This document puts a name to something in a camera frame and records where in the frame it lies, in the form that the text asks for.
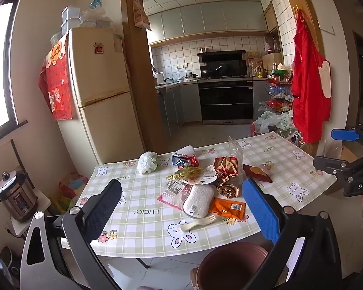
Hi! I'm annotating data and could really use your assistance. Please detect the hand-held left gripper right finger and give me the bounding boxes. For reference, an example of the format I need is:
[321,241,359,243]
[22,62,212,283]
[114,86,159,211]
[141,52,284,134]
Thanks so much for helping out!
[241,178,343,290]

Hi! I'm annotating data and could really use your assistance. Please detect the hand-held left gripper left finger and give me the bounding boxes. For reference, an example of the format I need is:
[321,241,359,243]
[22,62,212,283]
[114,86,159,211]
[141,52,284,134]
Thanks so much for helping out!
[20,179,122,290]

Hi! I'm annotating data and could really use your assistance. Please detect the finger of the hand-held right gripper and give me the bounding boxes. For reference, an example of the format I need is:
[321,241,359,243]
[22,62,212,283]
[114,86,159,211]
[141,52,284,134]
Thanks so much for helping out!
[331,125,363,151]
[313,155,356,177]

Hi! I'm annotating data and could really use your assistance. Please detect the white plastic bag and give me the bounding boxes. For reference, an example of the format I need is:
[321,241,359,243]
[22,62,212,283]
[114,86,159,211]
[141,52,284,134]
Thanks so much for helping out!
[137,152,158,175]

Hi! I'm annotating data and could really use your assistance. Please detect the brown plastic bin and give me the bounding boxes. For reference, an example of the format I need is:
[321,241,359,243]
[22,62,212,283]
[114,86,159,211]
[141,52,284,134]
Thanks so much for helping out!
[191,242,270,290]

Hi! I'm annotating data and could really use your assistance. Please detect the bubble wrap sheet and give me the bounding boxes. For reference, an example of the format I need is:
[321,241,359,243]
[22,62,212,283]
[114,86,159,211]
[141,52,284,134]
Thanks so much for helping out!
[175,145,197,158]

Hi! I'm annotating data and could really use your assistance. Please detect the cardboard box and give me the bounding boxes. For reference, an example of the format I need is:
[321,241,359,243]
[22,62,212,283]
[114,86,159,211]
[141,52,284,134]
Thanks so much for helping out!
[339,140,363,164]

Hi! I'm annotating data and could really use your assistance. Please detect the orange packet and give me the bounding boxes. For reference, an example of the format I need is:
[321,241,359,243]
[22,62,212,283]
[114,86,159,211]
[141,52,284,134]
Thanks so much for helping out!
[209,198,246,221]

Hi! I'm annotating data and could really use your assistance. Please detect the dark red wrapper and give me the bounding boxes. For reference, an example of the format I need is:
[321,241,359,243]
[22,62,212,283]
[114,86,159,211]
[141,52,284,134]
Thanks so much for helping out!
[243,164,273,183]

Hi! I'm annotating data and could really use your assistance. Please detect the colourful bags on floor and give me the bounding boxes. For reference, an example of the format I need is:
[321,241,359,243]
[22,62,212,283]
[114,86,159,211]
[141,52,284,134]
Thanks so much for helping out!
[59,172,89,210]

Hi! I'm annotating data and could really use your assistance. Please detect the plaid bunny tablecloth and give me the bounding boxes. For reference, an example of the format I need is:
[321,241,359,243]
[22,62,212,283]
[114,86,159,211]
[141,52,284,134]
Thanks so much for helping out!
[60,131,338,259]

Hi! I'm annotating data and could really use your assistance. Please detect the red gold foil wrapper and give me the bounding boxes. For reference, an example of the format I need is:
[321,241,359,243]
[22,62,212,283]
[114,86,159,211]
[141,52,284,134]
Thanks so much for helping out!
[214,156,240,198]

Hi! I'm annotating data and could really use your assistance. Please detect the red apron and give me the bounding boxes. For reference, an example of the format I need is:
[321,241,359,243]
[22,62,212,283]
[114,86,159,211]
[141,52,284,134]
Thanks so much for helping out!
[291,21,332,144]

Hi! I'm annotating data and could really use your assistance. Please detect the clear plastic container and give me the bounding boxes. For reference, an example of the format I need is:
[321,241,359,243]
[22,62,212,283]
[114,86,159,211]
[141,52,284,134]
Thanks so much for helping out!
[228,137,244,188]

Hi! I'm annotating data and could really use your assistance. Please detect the pink tray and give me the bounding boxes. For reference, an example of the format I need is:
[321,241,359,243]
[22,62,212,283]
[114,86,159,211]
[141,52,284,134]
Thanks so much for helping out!
[157,195,183,211]

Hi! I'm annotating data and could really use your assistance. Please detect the round bear label card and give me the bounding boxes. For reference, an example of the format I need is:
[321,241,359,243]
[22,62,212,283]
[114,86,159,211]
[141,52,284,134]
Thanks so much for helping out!
[188,166,217,186]

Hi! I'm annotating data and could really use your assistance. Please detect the cream plastic spork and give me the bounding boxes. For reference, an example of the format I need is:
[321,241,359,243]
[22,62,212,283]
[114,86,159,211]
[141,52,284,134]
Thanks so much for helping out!
[181,213,216,232]

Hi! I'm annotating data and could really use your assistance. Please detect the plastic shopping bags on floor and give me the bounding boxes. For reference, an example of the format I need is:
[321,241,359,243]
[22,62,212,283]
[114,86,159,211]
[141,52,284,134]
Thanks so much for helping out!
[253,110,294,135]

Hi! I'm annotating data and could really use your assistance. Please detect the clear tray with white label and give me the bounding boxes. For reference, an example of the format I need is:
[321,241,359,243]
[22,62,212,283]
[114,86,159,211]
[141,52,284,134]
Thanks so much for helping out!
[161,178,191,209]

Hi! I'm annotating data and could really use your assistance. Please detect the small white side table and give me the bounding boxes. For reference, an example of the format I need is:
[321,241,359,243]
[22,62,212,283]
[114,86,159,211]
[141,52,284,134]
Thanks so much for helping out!
[6,190,52,237]

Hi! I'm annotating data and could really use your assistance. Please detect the crushed red can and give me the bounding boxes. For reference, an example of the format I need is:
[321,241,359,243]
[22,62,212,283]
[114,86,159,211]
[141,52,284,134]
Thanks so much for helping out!
[181,154,199,167]

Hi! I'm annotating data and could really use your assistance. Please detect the blue white wrapper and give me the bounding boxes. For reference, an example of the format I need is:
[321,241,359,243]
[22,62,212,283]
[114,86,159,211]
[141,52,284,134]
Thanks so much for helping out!
[171,153,188,167]

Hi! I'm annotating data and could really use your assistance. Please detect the electric pressure cooker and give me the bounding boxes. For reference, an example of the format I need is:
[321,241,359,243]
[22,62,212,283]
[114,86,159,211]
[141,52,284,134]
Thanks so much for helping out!
[0,171,38,222]

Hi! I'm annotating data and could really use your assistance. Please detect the wooden box shelf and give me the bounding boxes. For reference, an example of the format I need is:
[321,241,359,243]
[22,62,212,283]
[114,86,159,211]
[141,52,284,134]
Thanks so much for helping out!
[262,53,283,70]

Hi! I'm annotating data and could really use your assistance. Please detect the condiment bottles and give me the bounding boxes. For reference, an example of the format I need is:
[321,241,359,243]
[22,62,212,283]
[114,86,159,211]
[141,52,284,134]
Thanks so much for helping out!
[248,62,265,78]

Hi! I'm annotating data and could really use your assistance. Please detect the bottles on shelf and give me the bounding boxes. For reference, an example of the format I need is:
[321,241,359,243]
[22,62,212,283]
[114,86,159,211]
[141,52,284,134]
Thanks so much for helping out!
[265,36,282,54]

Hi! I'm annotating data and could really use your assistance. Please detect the black oven stove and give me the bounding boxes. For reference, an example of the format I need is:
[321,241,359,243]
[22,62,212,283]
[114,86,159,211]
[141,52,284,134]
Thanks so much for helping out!
[197,77,255,125]

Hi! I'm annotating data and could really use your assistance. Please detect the red hanging cloth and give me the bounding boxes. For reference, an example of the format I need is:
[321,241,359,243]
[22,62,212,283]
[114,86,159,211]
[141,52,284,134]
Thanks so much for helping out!
[38,35,74,121]

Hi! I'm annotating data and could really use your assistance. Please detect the cream refrigerator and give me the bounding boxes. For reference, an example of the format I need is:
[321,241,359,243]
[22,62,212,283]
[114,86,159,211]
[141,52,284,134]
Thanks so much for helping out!
[59,27,146,167]

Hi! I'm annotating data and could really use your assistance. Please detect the grey lower kitchen cabinets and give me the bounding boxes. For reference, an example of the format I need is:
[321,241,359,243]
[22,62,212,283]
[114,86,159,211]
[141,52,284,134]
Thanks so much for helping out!
[156,80,200,136]

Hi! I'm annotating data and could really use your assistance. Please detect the grey kitchen cabinets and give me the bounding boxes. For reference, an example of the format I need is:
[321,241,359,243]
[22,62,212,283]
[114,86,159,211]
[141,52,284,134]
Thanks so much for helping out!
[147,1,268,44]
[156,80,200,136]

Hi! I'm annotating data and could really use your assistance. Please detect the black range hood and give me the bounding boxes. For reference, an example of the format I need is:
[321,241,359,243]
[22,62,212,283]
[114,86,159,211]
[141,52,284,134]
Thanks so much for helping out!
[197,50,248,77]

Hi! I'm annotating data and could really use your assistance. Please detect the grey upper kitchen cabinets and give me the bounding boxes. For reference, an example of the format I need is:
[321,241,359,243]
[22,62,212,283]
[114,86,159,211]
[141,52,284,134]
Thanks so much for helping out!
[147,1,268,44]

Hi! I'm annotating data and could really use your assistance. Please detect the clear plastic bags pile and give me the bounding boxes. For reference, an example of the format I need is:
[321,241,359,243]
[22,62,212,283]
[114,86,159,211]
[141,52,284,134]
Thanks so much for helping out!
[79,7,114,29]

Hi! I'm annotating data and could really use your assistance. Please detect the stacked plastic storage boxes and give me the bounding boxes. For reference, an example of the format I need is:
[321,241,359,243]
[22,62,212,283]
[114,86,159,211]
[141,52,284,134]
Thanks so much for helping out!
[61,6,81,34]

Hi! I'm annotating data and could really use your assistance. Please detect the hanging snack bag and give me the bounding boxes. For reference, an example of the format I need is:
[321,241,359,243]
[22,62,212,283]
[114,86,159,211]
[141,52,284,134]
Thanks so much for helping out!
[132,0,153,31]

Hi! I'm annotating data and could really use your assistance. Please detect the wire rack with groceries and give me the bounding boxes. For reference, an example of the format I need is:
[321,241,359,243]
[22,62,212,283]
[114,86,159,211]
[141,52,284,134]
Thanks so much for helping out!
[266,66,294,112]

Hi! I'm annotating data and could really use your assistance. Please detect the wooden wall cabinet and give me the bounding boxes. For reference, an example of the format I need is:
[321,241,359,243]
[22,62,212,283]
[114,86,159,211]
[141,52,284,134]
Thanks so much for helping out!
[262,1,279,33]

